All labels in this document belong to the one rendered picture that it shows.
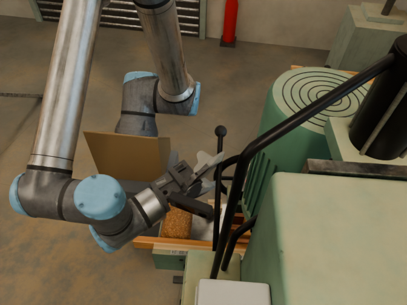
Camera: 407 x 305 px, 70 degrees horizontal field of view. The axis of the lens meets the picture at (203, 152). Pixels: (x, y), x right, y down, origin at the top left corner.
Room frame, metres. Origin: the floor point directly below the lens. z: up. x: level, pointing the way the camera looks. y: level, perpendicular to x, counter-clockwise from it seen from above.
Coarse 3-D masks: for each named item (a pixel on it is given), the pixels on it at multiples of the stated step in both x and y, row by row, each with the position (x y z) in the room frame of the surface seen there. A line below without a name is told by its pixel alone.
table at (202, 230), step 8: (224, 208) 0.50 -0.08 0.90; (160, 224) 0.43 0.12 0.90; (192, 224) 0.43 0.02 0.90; (200, 224) 0.44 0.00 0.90; (208, 224) 0.44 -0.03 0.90; (160, 232) 0.40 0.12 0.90; (192, 232) 0.41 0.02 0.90; (200, 232) 0.41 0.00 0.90; (208, 232) 0.41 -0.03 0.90; (200, 240) 0.38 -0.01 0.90; (208, 240) 0.38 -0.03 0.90; (160, 264) 0.31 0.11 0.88; (168, 264) 0.31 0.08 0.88; (176, 264) 0.31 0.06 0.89
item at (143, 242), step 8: (136, 240) 0.35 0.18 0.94; (144, 240) 0.36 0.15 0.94; (152, 240) 0.36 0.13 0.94; (160, 240) 0.36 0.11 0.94; (168, 240) 0.36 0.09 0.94; (176, 240) 0.36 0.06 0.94; (184, 240) 0.36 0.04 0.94; (192, 240) 0.36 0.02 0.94; (144, 248) 0.35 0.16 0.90; (152, 248) 0.35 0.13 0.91; (240, 248) 0.35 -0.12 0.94
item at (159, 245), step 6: (156, 246) 0.33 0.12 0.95; (162, 246) 0.34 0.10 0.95; (168, 246) 0.34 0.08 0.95; (174, 246) 0.34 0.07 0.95; (180, 246) 0.34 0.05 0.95; (186, 246) 0.34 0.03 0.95; (192, 246) 0.34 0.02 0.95; (198, 246) 0.34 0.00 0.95; (204, 246) 0.34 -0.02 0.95; (234, 252) 0.33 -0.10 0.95; (240, 252) 0.33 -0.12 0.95
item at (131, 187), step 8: (176, 152) 1.03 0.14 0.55; (168, 160) 0.97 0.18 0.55; (176, 160) 1.00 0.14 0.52; (120, 184) 0.81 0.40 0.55; (128, 184) 0.81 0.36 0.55; (136, 184) 0.82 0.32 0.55; (144, 184) 0.82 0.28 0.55; (128, 192) 0.77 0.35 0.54; (136, 192) 0.77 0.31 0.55; (144, 232) 0.77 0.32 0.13; (152, 232) 0.76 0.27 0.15
